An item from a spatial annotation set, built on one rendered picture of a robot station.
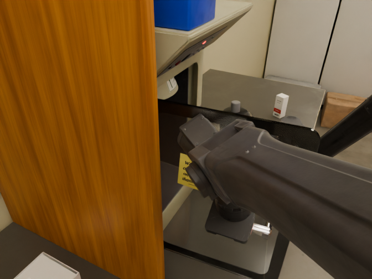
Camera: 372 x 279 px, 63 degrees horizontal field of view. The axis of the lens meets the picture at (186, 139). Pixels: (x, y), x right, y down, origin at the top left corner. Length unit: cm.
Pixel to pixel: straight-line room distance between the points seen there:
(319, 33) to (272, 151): 339
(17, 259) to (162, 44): 67
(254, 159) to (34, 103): 46
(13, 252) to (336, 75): 336
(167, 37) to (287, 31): 320
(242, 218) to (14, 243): 67
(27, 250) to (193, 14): 73
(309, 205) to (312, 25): 345
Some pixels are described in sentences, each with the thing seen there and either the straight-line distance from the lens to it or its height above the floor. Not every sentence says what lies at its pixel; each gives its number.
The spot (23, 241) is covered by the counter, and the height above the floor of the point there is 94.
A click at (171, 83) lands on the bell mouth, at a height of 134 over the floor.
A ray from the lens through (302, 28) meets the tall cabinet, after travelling 361.
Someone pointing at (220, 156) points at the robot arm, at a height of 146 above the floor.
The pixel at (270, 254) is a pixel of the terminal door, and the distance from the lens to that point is 68.
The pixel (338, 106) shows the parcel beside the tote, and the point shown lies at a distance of 342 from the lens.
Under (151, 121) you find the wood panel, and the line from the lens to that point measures 45.
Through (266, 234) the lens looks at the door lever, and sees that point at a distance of 56.
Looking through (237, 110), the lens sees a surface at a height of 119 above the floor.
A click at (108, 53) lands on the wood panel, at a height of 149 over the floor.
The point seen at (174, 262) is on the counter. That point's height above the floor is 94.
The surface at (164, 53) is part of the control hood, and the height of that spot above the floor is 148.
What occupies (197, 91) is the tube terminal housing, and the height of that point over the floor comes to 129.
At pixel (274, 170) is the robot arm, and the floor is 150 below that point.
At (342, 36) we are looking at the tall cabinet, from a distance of 359.
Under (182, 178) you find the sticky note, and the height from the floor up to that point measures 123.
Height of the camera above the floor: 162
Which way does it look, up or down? 33 degrees down
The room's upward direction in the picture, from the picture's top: 1 degrees clockwise
